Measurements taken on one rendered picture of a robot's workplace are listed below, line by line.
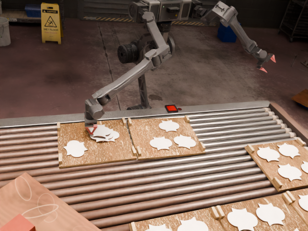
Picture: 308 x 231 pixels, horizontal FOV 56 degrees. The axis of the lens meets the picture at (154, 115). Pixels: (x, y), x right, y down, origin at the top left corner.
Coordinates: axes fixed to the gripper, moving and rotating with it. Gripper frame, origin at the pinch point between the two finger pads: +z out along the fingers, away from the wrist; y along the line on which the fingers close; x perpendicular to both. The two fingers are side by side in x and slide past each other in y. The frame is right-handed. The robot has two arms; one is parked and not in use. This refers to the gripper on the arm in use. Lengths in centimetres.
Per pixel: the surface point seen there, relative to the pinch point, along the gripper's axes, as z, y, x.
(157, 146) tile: 4.2, -13.6, -37.1
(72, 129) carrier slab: 4.4, 6.3, 10.7
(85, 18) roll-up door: 102, 464, -12
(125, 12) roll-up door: 88, 469, -93
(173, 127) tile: 5, 3, -52
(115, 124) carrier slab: 5.0, 9.2, -15.2
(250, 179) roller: 8, -41, -84
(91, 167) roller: 6.5, -23.0, 1.0
